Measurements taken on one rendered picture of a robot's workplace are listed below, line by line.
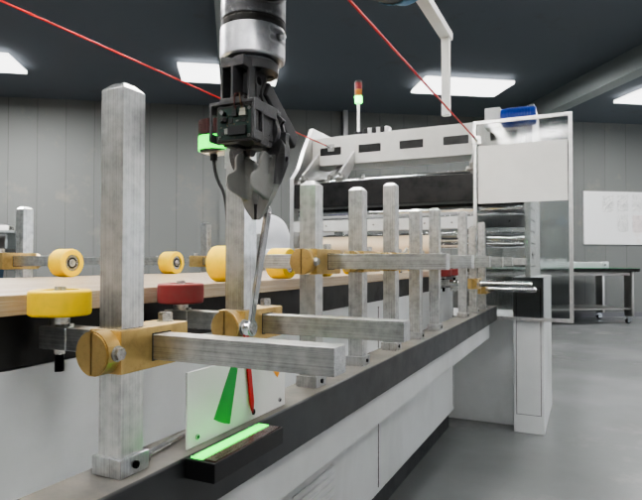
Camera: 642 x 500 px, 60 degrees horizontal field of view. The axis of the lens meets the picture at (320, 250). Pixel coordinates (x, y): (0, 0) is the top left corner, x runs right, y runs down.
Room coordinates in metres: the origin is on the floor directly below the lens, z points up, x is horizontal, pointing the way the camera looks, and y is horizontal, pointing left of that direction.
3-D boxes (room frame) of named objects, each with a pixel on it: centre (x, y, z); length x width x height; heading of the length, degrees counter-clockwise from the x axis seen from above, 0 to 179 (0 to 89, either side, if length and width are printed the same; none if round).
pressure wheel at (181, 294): (0.99, 0.25, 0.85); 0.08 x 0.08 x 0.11
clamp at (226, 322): (0.90, 0.12, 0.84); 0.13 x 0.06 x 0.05; 154
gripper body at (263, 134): (0.76, 0.10, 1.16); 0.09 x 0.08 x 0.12; 155
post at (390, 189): (1.56, -0.20, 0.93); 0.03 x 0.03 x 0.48; 64
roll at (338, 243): (3.47, -0.50, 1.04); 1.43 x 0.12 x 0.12; 64
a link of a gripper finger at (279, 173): (0.77, 0.07, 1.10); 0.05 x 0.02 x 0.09; 65
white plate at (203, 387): (0.85, 0.12, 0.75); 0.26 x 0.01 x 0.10; 154
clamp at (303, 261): (1.13, 0.01, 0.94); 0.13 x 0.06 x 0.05; 154
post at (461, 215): (2.46, -0.63, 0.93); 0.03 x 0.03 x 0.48; 64
